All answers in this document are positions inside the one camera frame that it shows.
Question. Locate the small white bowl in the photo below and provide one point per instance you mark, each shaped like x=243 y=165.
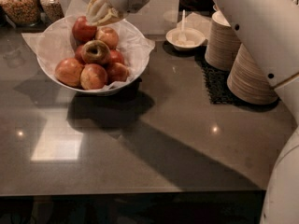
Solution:
x=194 y=39

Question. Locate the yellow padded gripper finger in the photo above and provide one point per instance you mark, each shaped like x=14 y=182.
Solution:
x=101 y=12

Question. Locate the red right middle apple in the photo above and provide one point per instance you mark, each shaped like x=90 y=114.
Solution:
x=116 y=56

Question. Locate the large white bowl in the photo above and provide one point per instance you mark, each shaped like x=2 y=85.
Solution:
x=73 y=57

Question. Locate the white paper bowl liner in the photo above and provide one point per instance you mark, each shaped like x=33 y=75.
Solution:
x=57 y=43

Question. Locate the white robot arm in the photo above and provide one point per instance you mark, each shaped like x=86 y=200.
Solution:
x=269 y=29

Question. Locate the dark red top apple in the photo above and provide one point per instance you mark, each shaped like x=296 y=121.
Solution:
x=82 y=31

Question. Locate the glass cereal jar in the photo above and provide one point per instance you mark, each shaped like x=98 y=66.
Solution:
x=52 y=9
x=22 y=12

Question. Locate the front right red apple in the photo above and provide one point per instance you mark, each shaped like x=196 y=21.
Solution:
x=117 y=72

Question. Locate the right clear acrylic sign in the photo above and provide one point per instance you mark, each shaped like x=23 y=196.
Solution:
x=157 y=17

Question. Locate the black mesh mat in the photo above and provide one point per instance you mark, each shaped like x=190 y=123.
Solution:
x=216 y=84

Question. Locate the white plastic spoon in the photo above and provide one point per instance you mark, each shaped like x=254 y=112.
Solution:
x=181 y=36

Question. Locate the stack paper bowls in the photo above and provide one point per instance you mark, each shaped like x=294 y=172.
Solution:
x=248 y=82
x=222 y=45

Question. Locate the pale red back apple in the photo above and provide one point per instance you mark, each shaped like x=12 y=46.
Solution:
x=108 y=35

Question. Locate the left glass cereal jar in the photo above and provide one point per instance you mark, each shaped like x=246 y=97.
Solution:
x=22 y=12

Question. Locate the yellow-red apple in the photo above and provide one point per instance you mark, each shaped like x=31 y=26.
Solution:
x=93 y=77
x=96 y=51

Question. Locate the back stack paper bowls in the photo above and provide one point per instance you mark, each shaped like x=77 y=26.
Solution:
x=222 y=45

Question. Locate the red left hidden apple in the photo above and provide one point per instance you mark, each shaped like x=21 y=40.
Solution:
x=78 y=54

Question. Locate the front stack paper bowls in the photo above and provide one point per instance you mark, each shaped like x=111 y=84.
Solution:
x=248 y=82

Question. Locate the right glass cereal jar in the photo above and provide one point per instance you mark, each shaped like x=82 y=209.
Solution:
x=52 y=9

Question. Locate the large front left apple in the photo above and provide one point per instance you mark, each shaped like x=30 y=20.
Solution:
x=68 y=71

